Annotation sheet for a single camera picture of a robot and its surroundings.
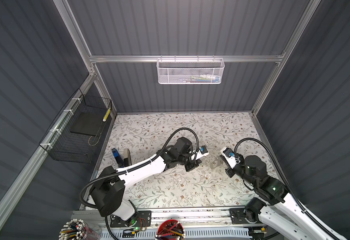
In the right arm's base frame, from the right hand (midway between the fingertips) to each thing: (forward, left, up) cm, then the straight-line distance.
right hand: (224, 156), depth 73 cm
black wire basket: (+6, +73, +8) cm, 74 cm away
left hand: (+2, +11, -7) cm, 13 cm away
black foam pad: (+14, +68, +10) cm, 70 cm away
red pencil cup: (-29, +26, -11) cm, 41 cm away
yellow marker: (+19, +63, +8) cm, 66 cm away
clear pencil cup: (-30, +61, -1) cm, 68 cm away
